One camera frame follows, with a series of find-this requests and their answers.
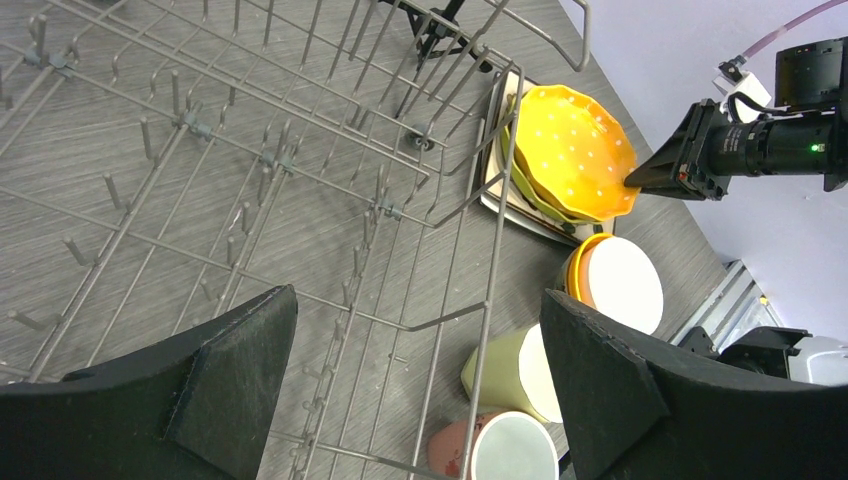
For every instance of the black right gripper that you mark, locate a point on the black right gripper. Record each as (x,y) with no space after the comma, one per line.
(805,133)

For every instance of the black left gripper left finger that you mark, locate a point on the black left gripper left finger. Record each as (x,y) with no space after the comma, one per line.
(197,405)

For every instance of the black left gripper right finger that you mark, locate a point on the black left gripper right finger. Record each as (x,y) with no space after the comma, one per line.
(636,407)

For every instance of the orange polka dot plate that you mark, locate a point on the orange polka dot plate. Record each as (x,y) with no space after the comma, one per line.
(574,153)

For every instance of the yellow green mug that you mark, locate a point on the yellow green mug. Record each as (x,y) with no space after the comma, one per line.
(512,372)

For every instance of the white bowl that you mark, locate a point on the white bowl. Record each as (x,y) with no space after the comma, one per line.
(617,278)

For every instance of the orange bowl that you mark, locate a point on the orange bowl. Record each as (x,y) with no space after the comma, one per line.
(569,279)

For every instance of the green polka dot plate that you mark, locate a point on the green polka dot plate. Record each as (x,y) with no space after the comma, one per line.
(524,186)

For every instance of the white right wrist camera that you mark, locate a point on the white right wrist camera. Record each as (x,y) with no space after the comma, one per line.
(731,79)

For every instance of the grey wire dish rack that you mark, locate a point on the grey wire dish rack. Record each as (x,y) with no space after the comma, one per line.
(164,161)

